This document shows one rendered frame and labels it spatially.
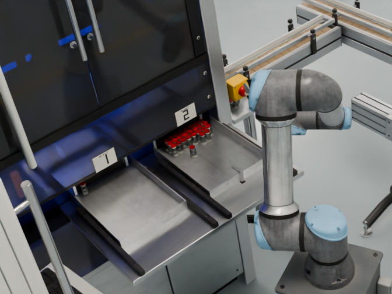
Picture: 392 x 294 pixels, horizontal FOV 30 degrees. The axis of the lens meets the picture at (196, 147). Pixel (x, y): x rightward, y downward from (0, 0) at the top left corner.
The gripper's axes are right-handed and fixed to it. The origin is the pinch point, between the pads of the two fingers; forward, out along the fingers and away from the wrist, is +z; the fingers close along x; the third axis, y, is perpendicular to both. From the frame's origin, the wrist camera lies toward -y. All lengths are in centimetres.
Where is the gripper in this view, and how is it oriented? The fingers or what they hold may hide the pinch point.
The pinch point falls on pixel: (248, 94)
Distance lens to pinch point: 268.2
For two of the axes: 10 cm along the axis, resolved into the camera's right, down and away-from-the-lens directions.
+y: -3.9, -8.8, -2.6
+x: -7.9, 4.6, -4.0
